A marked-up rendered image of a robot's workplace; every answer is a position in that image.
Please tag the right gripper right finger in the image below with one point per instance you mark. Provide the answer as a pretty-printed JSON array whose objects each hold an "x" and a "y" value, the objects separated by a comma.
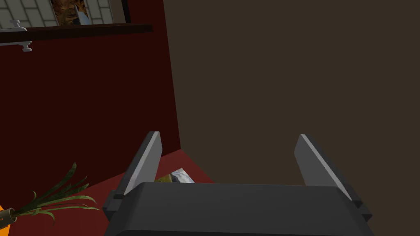
[{"x": 320, "y": 167}]

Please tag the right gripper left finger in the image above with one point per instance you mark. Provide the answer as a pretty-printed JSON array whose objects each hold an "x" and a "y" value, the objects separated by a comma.
[{"x": 145, "y": 165}]

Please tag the picture book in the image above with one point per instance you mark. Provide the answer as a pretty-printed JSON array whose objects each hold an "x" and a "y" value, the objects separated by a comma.
[{"x": 177, "y": 177}]

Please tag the dark red cabinet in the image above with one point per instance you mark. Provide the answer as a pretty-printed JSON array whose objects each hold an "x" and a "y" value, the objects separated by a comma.
[{"x": 88, "y": 108}]

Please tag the green potted plant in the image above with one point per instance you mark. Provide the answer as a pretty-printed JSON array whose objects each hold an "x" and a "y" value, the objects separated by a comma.
[{"x": 55, "y": 198}]

